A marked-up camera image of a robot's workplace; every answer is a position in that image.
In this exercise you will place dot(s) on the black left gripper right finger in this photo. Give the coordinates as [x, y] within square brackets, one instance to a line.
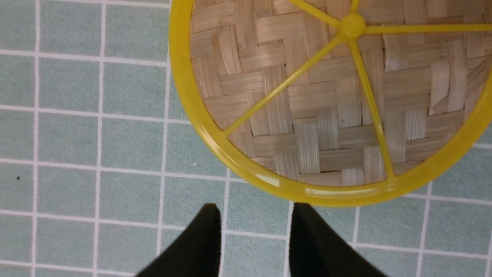
[316, 250]

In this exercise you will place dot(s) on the woven bamboo steamer lid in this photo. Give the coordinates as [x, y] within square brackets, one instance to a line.
[336, 103]

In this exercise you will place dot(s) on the green checkered tablecloth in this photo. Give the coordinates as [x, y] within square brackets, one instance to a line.
[101, 168]

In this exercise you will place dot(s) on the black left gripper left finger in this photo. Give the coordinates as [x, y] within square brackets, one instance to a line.
[195, 253]

